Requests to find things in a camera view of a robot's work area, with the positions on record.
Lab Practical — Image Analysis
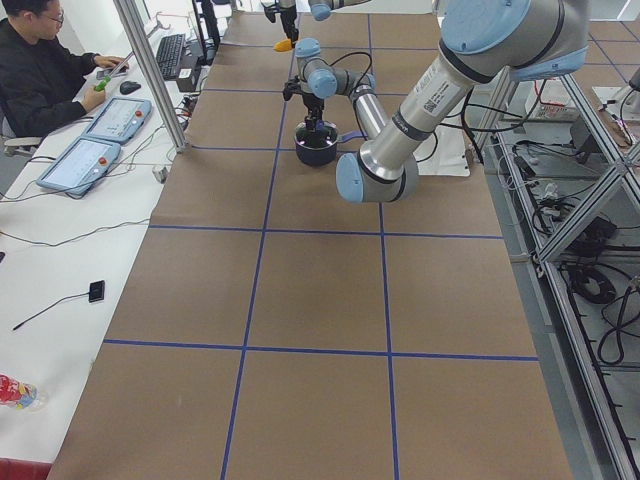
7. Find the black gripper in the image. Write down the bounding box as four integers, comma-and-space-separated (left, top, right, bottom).
280, 8, 297, 40
302, 92, 325, 132

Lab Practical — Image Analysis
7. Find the glass lid purple knob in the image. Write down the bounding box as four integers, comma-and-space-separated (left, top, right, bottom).
294, 121, 338, 150

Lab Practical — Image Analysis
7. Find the yellow plastic corn cob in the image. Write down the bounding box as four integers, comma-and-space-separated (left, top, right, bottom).
273, 39, 294, 52

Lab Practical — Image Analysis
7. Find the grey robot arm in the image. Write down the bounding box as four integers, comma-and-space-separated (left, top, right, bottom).
263, 0, 368, 43
295, 0, 591, 203

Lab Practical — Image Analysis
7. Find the dark blue saucepan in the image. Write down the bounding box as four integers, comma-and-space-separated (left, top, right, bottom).
295, 131, 362, 167

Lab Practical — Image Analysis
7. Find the black keyboard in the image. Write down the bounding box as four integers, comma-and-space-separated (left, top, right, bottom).
156, 34, 185, 80

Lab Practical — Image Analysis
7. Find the black computer mouse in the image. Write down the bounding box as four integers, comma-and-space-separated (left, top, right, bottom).
119, 81, 141, 95

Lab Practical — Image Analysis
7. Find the upper blue teach pendant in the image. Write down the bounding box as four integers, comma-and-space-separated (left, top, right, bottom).
83, 96, 152, 145

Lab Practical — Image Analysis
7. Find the blue teach pendant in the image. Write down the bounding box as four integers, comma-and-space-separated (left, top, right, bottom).
36, 136, 121, 197
83, 96, 152, 145

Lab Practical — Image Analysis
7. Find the lower blue teach pendant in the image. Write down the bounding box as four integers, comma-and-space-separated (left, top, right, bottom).
36, 136, 121, 197

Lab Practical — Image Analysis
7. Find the seated person black jacket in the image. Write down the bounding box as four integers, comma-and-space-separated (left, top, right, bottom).
1, 1, 123, 137

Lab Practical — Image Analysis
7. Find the small black square device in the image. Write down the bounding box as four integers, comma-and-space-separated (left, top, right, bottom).
88, 280, 106, 303

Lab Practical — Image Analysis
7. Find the red plastic bottle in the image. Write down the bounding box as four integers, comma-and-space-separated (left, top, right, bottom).
0, 374, 49, 411

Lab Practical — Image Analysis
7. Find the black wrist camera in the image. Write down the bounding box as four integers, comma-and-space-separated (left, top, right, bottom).
282, 76, 303, 102
261, 0, 279, 23

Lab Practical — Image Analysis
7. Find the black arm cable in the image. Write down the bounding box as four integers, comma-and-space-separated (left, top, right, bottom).
329, 51, 373, 81

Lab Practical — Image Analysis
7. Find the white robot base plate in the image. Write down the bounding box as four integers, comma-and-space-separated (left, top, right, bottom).
414, 126, 470, 177

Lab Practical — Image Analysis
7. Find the aluminium frame post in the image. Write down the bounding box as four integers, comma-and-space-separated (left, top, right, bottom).
113, 0, 187, 153

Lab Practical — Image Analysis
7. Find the aluminium frame rack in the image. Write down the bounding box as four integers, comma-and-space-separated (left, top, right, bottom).
471, 64, 639, 479

